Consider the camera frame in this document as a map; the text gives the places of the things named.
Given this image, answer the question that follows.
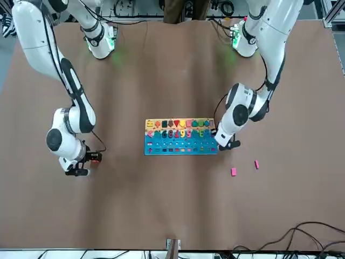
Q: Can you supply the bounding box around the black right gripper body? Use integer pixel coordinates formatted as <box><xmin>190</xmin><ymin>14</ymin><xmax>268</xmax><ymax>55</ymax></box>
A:
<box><xmin>83</xmin><ymin>148</ymin><xmax>98</xmax><ymax>164</ymax></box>

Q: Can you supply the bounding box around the colourful toy puzzle board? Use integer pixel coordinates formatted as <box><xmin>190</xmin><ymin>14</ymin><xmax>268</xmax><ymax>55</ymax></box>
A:
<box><xmin>143</xmin><ymin>118</ymin><xmax>218</xmax><ymax>156</ymax></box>

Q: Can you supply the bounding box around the person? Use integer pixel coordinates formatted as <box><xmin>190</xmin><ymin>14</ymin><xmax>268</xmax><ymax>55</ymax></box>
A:
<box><xmin>163</xmin><ymin>0</ymin><xmax>208</xmax><ymax>24</ymax></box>

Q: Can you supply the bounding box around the black white striped shoe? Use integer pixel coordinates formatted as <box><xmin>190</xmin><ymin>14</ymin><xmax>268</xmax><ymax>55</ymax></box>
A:
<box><xmin>0</xmin><ymin>12</ymin><xmax>17</xmax><ymax>38</ymax></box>

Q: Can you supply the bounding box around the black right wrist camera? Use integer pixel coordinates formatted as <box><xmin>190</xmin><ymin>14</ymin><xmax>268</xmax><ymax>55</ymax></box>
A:
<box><xmin>65</xmin><ymin>161</ymin><xmax>89</xmax><ymax>178</ymax></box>

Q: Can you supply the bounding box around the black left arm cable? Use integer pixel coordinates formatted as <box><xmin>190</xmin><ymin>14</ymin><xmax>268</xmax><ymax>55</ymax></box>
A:
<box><xmin>215</xmin><ymin>52</ymin><xmax>270</xmax><ymax>130</ymax></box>

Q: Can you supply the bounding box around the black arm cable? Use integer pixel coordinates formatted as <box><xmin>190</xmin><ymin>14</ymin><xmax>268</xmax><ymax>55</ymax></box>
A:
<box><xmin>215</xmin><ymin>52</ymin><xmax>270</xmax><ymax>130</ymax></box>
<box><xmin>40</xmin><ymin>10</ymin><xmax>107</xmax><ymax>153</ymax></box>

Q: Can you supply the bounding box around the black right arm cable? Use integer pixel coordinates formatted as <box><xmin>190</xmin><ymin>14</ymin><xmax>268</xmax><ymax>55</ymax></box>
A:
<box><xmin>40</xmin><ymin>10</ymin><xmax>107</xmax><ymax>153</ymax></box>

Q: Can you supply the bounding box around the aluminium frame post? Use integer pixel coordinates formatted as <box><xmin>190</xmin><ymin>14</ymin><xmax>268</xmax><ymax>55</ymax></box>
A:
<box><xmin>165</xmin><ymin>238</ymin><xmax>182</xmax><ymax>259</ymax></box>

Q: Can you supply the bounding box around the aluminium frame rail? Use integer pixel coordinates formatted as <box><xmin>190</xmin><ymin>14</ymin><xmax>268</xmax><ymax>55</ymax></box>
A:
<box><xmin>322</xmin><ymin>0</ymin><xmax>345</xmax><ymax>28</ymax></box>

